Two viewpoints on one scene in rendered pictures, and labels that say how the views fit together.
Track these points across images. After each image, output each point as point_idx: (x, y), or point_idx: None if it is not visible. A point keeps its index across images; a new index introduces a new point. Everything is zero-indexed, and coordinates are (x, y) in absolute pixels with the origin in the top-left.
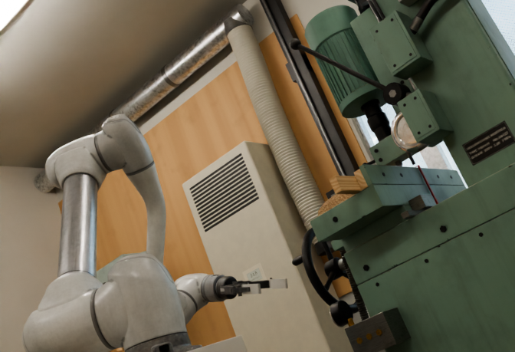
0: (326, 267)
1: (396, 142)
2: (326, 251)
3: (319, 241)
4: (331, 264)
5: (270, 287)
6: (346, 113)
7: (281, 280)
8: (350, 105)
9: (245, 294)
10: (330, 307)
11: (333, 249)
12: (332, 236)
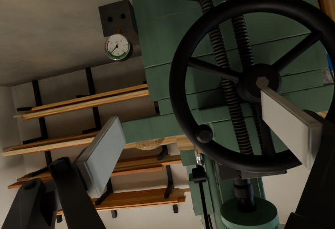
0: (243, 94)
1: (195, 151)
2: (258, 119)
3: (122, 121)
4: (240, 95)
5: (302, 129)
6: (238, 220)
7: (269, 124)
8: (225, 214)
9: (84, 151)
10: (111, 58)
11: (200, 112)
12: (131, 119)
